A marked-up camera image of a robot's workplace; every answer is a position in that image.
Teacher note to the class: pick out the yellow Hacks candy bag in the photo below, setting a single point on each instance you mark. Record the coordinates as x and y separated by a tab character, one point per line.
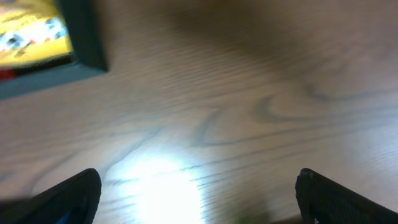
32	31

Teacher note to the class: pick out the dark green open box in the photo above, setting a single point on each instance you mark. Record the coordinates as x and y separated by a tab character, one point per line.
86	60

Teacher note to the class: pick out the red snack bag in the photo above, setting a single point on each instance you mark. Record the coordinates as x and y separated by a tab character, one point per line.
7	74

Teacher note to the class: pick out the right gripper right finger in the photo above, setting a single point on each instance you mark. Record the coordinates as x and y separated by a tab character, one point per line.
323	201

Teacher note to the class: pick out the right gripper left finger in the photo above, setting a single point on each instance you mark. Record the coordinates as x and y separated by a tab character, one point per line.
74	200

